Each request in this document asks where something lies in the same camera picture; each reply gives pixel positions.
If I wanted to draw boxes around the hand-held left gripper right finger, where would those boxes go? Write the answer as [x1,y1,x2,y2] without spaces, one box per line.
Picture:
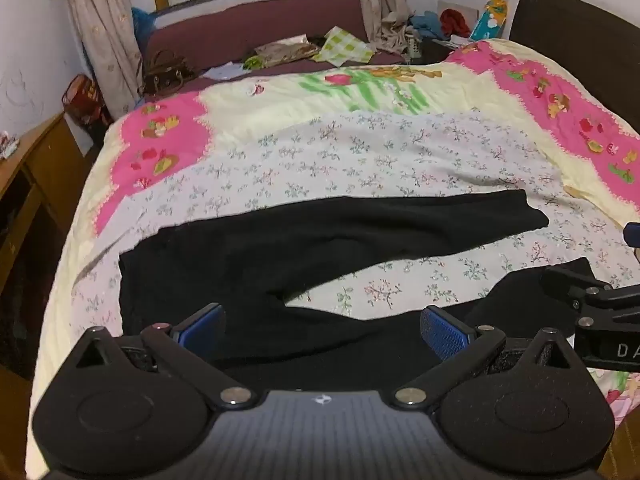
[392,305,584,409]

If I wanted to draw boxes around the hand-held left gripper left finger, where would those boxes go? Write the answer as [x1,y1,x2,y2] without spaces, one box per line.
[69,302,258,410]

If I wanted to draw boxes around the black pants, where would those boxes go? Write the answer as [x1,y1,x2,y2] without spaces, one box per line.
[118,190,596,394]

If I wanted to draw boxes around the white floral bedsheet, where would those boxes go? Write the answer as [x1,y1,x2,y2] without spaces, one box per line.
[70,109,640,343]

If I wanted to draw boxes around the dark wooden headboard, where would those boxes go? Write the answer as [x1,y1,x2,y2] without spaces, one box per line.
[507,0,640,135]

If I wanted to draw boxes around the pink yellow cartoon quilt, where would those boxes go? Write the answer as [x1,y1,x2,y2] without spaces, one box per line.
[25,39,640,477]

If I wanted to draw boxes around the wooden cabinet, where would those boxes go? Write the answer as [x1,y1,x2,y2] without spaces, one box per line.
[0,110,108,383]

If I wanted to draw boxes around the white papers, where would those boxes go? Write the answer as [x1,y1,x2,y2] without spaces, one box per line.
[202,61,246,81]

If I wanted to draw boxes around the brown handbag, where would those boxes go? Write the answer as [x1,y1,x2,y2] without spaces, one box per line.
[139,49,199,99]

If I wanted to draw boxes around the black box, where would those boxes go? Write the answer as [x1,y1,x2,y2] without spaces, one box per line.
[417,37,469,66]

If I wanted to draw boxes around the red cloth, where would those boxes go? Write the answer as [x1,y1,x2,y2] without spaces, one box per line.
[438,8,474,36]

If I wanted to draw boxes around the beige paper bag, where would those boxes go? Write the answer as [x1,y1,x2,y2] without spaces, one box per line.
[252,33,321,64]

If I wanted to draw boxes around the blue clothes pile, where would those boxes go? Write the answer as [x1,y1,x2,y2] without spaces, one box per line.
[407,9,452,41]

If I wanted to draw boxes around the green checkered cloth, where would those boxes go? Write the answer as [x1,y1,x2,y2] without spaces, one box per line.
[313,24,376,67]

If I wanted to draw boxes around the maroon window seat cover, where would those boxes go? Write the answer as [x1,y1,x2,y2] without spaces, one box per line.
[141,0,417,97]

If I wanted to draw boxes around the blue plastic bag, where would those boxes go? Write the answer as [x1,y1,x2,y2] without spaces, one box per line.
[131,7,159,44]

